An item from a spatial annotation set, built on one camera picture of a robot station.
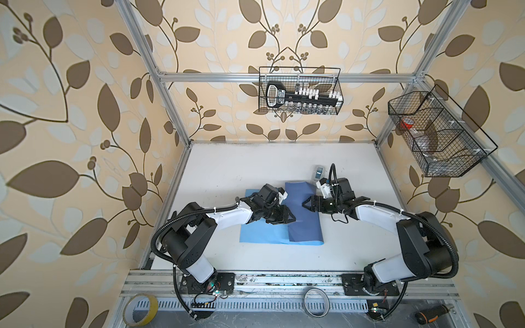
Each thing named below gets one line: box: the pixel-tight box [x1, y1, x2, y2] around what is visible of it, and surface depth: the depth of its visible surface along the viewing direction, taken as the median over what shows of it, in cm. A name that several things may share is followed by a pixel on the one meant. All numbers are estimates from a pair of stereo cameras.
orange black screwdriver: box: [414, 304, 450, 325], surface depth 69 cm
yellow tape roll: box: [122, 293, 159, 327], surface depth 70 cm
